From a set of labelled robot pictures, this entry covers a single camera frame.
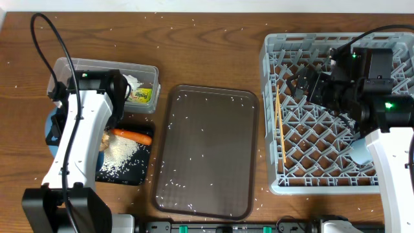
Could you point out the brown mushroom food scrap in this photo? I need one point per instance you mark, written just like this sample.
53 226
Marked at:
104 141

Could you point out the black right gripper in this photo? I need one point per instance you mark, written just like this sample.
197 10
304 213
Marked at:
319 80

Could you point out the white rice pile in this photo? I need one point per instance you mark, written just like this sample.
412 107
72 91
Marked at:
118 155

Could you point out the black waste tray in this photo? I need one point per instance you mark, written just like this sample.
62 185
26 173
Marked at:
135 171

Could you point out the dark brown serving tray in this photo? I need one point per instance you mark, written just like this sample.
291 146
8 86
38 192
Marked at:
207 155

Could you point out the black rail with green clips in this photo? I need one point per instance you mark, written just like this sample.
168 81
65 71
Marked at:
206 227

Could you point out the grey dishwasher rack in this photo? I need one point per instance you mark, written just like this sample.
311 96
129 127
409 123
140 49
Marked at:
317 144

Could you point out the orange carrot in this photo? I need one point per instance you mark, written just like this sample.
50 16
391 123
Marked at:
137 137

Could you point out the blue plate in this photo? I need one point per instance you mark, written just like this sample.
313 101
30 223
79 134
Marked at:
53 148

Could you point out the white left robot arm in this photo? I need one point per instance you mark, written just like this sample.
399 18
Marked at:
67 199

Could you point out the green yellow snack wrapper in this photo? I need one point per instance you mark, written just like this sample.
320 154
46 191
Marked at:
140 95

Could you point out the wooden chopstick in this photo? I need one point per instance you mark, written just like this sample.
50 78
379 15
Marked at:
282 141
276 110

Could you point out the white tissue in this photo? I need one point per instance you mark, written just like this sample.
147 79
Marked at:
133 82

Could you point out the clear plastic bin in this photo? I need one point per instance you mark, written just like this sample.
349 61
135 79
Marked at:
146 74

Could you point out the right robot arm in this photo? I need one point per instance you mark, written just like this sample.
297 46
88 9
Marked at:
360 85

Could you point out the light blue cup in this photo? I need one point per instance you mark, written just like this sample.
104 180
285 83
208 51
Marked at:
360 153

